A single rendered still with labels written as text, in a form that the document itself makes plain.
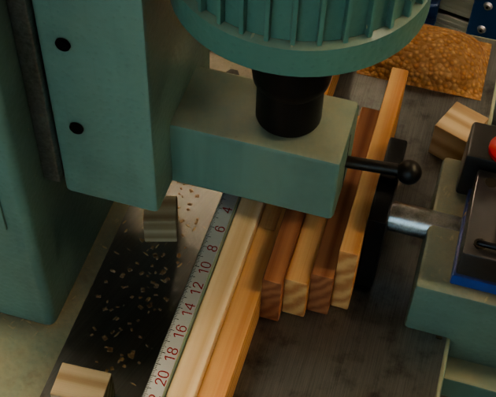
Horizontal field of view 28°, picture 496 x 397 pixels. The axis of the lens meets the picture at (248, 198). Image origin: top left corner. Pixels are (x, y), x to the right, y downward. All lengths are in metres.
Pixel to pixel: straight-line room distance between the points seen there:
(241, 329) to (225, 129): 0.15
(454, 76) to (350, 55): 0.39
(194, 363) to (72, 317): 0.23
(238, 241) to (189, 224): 0.20
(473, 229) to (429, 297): 0.06
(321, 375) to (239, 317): 0.08
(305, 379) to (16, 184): 0.27
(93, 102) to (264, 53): 0.16
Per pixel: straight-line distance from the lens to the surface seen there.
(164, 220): 0.96
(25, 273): 0.87
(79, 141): 0.76
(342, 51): 0.60
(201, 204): 1.01
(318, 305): 0.81
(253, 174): 0.77
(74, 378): 0.87
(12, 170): 0.76
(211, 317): 0.76
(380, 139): 0.84
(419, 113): 0.97
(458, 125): 0.92
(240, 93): 0.78
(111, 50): 0.67
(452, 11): 1.52
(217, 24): 0.61
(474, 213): 0.78
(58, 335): 0.93
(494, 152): 0.79
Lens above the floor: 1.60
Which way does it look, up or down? 52 degrees down
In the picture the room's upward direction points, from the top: 2 degrees clockwise
